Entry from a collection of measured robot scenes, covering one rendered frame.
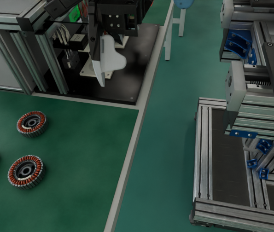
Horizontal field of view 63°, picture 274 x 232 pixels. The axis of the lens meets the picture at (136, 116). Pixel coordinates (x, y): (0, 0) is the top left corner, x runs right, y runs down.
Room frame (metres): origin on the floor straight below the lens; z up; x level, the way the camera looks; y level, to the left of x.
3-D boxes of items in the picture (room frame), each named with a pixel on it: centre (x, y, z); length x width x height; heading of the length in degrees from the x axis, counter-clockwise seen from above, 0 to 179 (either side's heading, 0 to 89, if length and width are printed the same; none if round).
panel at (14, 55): (1.08, 0.36, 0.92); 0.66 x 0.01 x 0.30; 163
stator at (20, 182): (0.37, 0.38, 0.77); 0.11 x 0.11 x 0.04
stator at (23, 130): (0.57, 0.41, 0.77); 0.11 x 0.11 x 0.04
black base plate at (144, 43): (1.01, 0.13, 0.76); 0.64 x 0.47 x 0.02; 163
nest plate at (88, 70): (0.89, 0.15, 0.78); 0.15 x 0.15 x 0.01; 73
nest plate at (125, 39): (1.13, 0.09, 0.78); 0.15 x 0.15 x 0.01; 73
